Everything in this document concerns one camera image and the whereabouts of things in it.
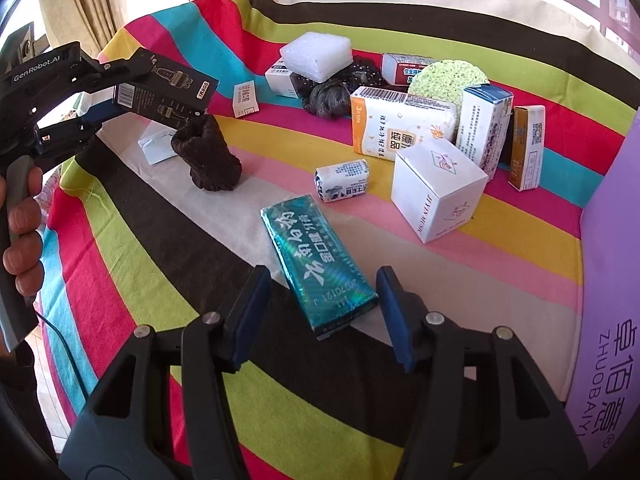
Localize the black DORMI box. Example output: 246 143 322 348
114 48 218 130

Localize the dark brown knitted sleeve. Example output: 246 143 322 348
170 114 242 192

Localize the black dotted grey cloth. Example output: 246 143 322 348
291 56 397 119

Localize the left hand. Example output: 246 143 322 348
0 166 46 356

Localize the white sachet packet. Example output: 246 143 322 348
138 122 176 166

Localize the purple storage box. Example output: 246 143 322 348
566 118 639 467

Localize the teal foil toothpaste box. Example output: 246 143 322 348
260 195 378 340

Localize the white cube box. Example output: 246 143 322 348
390 138 488 244

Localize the white blue medicine box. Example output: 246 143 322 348
265 58 299 99

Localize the small blue patterned packet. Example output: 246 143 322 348
314 159 370 203

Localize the white foam block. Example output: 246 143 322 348
280 32 354 84

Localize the rainbow striped tablecloth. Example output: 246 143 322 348
37 0 640 480

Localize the brown orange slim box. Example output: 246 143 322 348
509 105 546 192

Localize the tall white blue box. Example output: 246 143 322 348
456 84 513 181

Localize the orange white tissue pack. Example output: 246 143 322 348
350 86 458 160

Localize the green speckled round sponge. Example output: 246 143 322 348
408 60 489 112

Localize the white red medicine box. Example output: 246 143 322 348
381 53 435 87

